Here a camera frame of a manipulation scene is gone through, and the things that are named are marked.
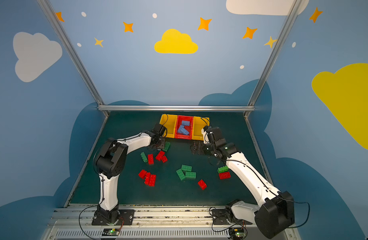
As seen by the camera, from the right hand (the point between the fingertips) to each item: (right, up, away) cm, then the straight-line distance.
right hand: (198, 145), depth 80 cm
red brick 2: (-33, -18, +6) cm, 38 cm away
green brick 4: (-10, -18, +8) cm, 22 cm away
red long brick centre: (-23, -9, +15) cm, 29 cm away
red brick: (-30, -10, +13) cm, 34 cm away
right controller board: (+18, -42, -9) cm, 46 cm away
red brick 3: (+3, -23, +4) cm, 23 cm away
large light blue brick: (-7, +13, +34) cm, 37 cm away
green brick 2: (-34, -9, +15) cm, 38 cm away
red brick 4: (+16, -19, +8) cm, 26 cm away
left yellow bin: (-21, +15, +41) cm, 48 cm away
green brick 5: (-4, -19, +8) cm, 21 cm away
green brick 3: (-7, -15, +11) cm, 20 cm away
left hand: (-23, -2, +22) cm, 32 cm away
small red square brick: (-21, -10, +14) cm, 27 cm away
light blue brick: (-9, +8, +27) cm, 30 cm away
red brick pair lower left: (-28, -21, +5) cm, 35 cm away
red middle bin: (-12, +14, +30) cm, 35 cm away
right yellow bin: (+2, +13, +28) cm, 31 cm away
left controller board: (-43, -40, -10) cm, 60 cm away
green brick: (-20, -3, +20) cm, 29 cm away
